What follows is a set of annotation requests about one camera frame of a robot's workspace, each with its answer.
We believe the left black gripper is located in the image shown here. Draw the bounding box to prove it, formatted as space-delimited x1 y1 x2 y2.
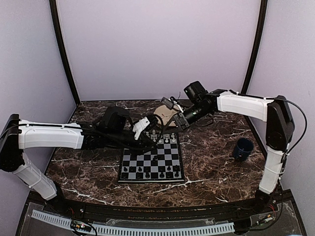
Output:
107 130 158 158

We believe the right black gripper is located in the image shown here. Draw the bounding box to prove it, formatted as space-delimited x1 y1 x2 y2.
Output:
162 103 211 134

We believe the black white chess board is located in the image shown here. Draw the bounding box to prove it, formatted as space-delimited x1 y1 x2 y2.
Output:
118 133 185 183

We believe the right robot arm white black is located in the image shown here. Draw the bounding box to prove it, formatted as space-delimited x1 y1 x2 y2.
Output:
163 81 295 213

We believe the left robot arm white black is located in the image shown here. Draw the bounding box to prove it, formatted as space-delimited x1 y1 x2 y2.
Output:
0 106 162 214

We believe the row of white chess pieces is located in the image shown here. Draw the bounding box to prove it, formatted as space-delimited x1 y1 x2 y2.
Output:
145 130 177 144

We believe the beige bird painted plate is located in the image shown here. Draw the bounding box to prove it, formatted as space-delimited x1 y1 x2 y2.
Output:
154 105 180 125

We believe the dark blue mug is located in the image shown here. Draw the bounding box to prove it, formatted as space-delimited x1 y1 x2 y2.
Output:
232 138 254 162

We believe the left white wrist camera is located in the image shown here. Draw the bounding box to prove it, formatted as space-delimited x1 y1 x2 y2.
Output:
132 117 150 140

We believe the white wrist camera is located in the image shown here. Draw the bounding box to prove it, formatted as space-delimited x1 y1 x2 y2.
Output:
161 96 184 113
132 117 150 140

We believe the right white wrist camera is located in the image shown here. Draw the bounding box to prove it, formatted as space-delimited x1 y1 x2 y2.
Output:
161 96 184 113

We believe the right black frame post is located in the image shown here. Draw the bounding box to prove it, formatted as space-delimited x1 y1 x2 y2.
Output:
241 0 268 94

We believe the black frame post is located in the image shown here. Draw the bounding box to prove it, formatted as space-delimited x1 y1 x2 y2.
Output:
241 0 268 94
49 0 81 105

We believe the white slotted cable duct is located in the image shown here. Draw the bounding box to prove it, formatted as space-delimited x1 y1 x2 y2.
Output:
31 210 235 236

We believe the left black frame post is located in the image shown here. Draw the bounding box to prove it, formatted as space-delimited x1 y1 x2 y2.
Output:
49 0 81 105

